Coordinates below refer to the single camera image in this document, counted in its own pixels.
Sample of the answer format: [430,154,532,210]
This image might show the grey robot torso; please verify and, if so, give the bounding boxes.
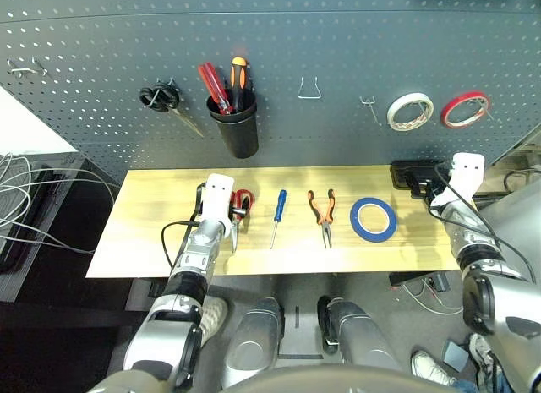
[86,364,457,393]

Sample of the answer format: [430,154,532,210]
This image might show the blue tape roll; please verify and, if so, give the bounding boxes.
[348,197,399,243]

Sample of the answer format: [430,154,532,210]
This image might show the black tool cup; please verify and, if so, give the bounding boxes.
[205,88,260,160]

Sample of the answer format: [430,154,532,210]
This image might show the black handled scissors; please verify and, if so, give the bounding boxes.
[139,78,205,139]

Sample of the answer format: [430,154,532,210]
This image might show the grey foot pedal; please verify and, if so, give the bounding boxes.
[441,341,470,373]

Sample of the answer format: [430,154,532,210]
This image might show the red tape roll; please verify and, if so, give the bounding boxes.
[440,91,491,129]

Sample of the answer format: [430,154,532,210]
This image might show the silver right robot leg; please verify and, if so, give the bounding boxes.
[317,295,402,373]

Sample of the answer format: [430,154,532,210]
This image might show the red handled scissors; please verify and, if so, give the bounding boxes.
[229,188,256,254]

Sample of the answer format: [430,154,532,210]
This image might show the white tape roll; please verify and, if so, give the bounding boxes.
[386,92,434,132]

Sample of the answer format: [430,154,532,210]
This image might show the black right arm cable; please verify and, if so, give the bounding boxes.
[434,162,538,284]

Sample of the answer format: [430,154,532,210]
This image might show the white side panel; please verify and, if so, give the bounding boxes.
[0,86,79,157]

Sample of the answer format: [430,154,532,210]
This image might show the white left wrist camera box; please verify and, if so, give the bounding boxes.
[201,172,236,221]

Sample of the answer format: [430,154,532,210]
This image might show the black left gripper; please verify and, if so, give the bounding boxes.
[230,194,250,220]

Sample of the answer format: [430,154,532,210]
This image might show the black box under table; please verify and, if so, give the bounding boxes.
[388,270,451,292]

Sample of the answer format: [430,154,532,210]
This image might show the blue handled screwdriver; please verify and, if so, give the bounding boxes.
[270,188,288,250]

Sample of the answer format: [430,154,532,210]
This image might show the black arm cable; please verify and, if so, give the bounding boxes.
[434,162,538,284]
[161,183,208,267]

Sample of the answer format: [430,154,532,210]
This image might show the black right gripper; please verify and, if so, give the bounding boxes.
[408,168,445,199]

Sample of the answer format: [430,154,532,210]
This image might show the black plastic tool case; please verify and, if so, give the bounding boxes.
[389,160,449,191]

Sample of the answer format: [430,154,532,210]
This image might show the grey machine housing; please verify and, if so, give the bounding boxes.
[477,168,541,284]

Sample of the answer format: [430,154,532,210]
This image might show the silver left robot leg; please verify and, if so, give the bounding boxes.
[221,297,285,390]

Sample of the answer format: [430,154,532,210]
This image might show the grey cable bundle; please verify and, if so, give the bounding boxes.
[0,154,122,255]

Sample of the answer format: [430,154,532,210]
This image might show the orange black handled screwdriver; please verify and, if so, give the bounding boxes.
[230,56,249,114]

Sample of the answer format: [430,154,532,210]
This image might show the beige knit shoe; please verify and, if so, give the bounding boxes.
[198,295,229,347]

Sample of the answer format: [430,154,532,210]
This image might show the orange black needle-nose pliers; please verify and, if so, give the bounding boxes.
[307,188,337,249]

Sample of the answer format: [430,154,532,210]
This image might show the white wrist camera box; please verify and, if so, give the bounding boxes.
[448,152,486,199]
[201,172,236,221]

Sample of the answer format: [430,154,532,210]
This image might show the wire pliers holder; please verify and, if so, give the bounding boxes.
[297,76,323,101]

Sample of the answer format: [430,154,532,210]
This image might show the black equipment box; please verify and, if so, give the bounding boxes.
[0,151,123,303]

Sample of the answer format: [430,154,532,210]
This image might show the clear red handled screwdriver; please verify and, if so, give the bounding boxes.
[197,62,233,116]

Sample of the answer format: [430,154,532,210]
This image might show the silver robot leg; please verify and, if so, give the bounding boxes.
[317,295,402,373]
[221,297,285,390]

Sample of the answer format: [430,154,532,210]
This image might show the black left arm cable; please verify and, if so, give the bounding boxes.
[161,183,208,267]

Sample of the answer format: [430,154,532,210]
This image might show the grey perforated pegboard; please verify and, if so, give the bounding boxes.
[0,0,541,183]

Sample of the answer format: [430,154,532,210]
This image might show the white grey sneaker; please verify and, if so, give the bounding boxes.
[410,349,457,388]

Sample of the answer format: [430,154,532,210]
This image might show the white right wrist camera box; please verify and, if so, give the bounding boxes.
[448,152,486,199]

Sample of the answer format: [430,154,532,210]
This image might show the white floor cable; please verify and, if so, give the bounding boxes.
[396,278,464,316]

